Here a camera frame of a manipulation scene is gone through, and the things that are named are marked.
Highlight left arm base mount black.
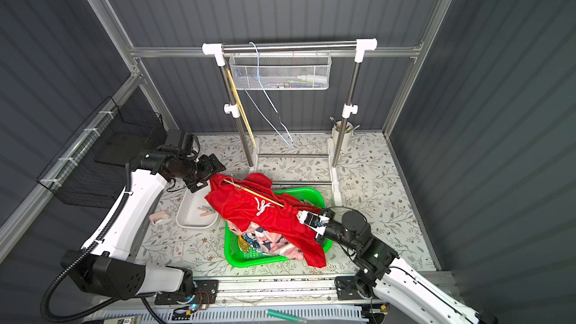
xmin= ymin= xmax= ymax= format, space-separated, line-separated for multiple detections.
xmin=154 ymin=280 xmax=220 ymax=305

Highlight white plastic tray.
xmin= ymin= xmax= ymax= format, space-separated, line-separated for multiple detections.
xmin=175 ymin=186 xmax=220 ymax=230

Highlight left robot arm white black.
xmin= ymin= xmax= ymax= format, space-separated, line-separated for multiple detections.
xmin=61 ymin=149 xmax=226 ymax=300

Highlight black wire wall basket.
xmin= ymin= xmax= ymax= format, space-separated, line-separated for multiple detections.
xmin=37 ymin=97 xmax=167 ymax=209

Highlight steel clothes rack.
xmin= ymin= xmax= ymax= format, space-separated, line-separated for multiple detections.
xmin=201 ymin=38 xmax=377 ymax=206

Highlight light blue wire hanger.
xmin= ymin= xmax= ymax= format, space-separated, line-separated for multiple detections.
xmin=245 ymin=41 xmax=294 ymax=147

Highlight green plastic basket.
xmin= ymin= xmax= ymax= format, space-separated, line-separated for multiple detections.
xmin=223 ymin=187 xmax=333 ymax=269

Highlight pink clothespin by tray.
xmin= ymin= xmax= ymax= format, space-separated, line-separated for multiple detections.
xmin=148 ymin=211 xmax=171 ymax=225

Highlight pink clothespin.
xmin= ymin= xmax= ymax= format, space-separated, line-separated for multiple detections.
xmin=148 ymin=211 xmax=171 ymax=225
xmin=198 ymin=205 xmax=215 ymax=217

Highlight yellow hanger of printed shorts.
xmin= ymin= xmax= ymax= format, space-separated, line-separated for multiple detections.
xmin=225 ymin=61 xmax=257 ymax=149

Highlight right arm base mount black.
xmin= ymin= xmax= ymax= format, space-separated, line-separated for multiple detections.
xmin=334 ymin=276 xmax=373 ymax=301

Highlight pink navy patterned shorts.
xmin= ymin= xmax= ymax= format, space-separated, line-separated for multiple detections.
xmin=226 ymin=220 xmax=305 ymax=261

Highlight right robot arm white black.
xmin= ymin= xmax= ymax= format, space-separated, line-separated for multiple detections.
xmin=297 ymin=208 xmax=499 ymax=323

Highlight white pen cup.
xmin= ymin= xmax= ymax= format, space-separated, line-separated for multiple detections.
xmin=331 ymin=116 xmax=356 ymax=152

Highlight green marker pen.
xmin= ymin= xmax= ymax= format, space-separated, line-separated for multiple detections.
xmin=266 ymin=309 xmax=308 ymax=324

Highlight red shorts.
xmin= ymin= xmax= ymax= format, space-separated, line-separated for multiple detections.
xmin=205 ymin=173 xmax=326 ymax=269

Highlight white wire mesh basket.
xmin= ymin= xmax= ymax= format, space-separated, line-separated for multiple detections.
xmin=229 ymin=52 xmax=332 ymax=91

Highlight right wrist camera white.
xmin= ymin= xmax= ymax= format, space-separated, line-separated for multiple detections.
xmin=297 ymin=211 xmax=331 ymax=236

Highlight blue yellow white printed shorts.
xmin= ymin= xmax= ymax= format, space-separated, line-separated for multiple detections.
xmin=237 ymin=234 xmax=266 ymax=254

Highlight yellow hanger of red shorts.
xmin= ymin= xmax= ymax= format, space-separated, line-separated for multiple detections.
xmin=223 ymin=179 xmax=284 ymax=208

